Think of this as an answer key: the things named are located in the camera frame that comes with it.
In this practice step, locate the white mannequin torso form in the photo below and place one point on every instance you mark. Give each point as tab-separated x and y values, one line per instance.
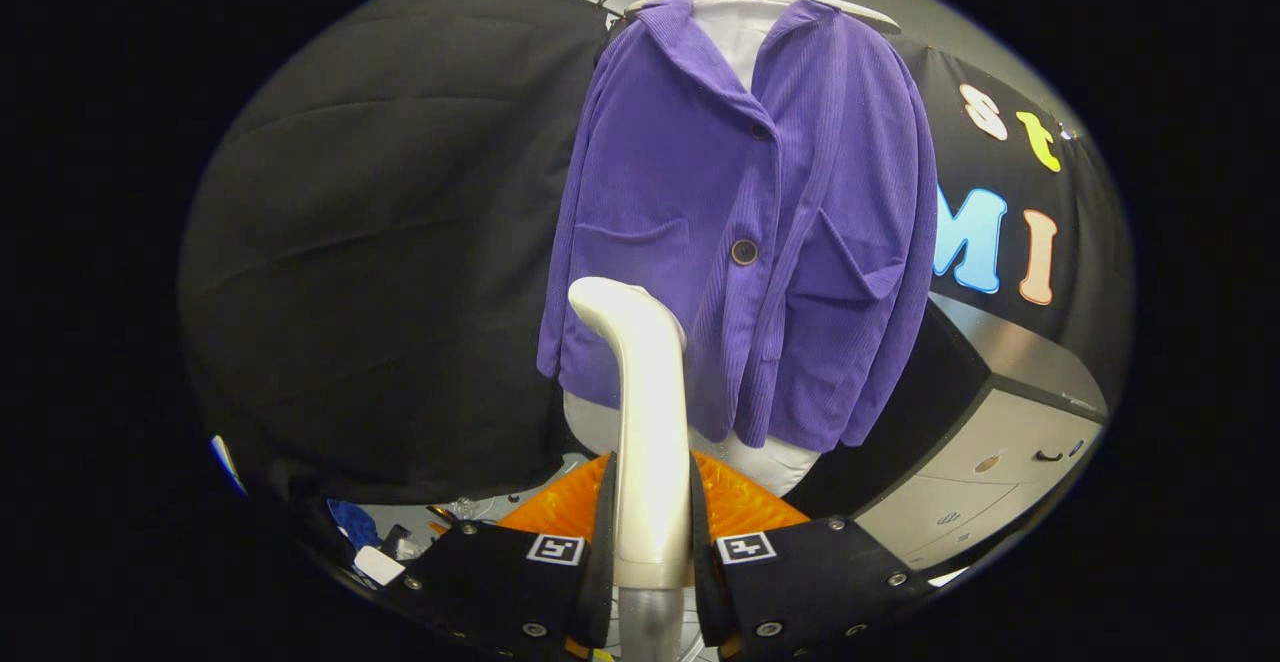
735	32

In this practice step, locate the small white object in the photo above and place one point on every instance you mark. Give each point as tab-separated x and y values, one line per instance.
378	565

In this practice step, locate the plain black side cloth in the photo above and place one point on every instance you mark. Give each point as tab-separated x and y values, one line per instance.
380	242

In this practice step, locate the small blue object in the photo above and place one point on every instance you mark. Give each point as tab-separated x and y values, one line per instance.
355	524

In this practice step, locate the white box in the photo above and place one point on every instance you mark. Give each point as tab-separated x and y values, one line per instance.
945	577

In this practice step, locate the grey cabinet with dark top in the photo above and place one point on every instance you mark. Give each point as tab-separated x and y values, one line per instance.
1010	442

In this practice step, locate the black backdrop cloth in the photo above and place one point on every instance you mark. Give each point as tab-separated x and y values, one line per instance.
1085	202

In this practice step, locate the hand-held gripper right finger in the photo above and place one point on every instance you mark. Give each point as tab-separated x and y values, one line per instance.
800	582

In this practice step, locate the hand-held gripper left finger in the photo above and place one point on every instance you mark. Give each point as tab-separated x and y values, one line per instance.
490	582

